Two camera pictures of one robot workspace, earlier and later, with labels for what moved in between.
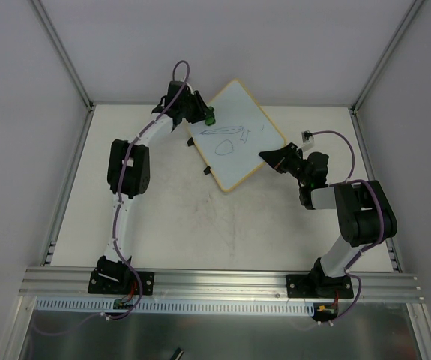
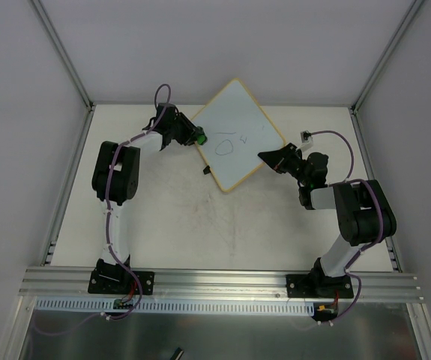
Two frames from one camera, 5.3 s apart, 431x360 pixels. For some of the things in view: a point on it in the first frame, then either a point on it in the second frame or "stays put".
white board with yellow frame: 231,147 stays put
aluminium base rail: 49,282 stays put
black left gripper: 194,106 to 187,129
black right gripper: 285,160 stays put
